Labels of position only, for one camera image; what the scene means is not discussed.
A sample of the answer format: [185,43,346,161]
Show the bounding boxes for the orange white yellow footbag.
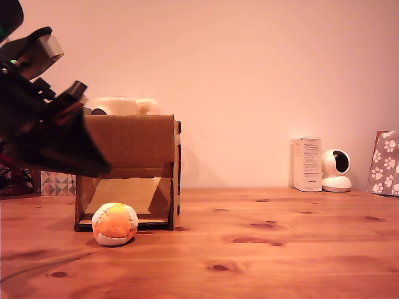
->
[91,202,139,247]

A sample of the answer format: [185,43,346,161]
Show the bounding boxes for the cardboard dice tower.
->
[74,114,182,232]

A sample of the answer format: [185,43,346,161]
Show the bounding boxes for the triangle pattern tissue box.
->
[40,169,77,197]

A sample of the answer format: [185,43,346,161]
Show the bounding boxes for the red glass bowl on stand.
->
[0,145,35,196]

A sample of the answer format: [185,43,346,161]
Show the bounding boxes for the cream electric kettle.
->
[89,97,163,116]

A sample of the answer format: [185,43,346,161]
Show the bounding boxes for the white carton box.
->
[292,137,323,193]

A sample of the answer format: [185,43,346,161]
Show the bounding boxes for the grey paw print cloth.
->
[367,131,399,197]

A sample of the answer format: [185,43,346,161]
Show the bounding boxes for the small white round camera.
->
[320,148,352,192]

